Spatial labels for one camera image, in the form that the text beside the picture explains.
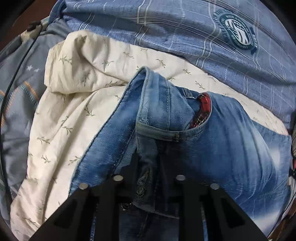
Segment blue denim jeans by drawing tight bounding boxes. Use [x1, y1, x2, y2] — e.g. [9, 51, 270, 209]
[70, 67, 292, 240]

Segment grey-blue patterned pillow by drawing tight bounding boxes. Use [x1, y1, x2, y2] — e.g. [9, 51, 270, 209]
[0, 19, 72, 223]

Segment cream leaf-print bedsheet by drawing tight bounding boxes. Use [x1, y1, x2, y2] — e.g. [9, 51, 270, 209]
[11, 30, 288, 240]

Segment dark brown wooden headboard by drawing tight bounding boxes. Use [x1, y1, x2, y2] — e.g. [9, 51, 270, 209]
[1, 1, 56, 49]

